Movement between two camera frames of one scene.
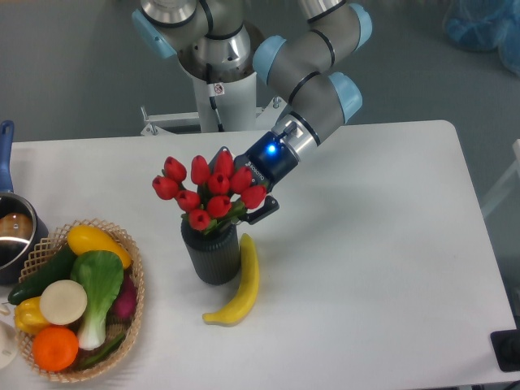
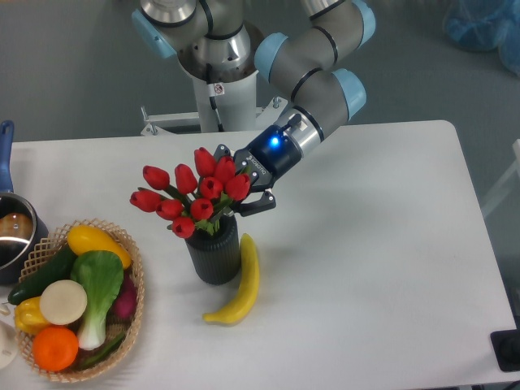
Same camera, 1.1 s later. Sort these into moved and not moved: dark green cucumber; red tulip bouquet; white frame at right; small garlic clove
Moved: red tulip bouquet
Not moved: dark green cucumber; small garlic clove; white frame at right
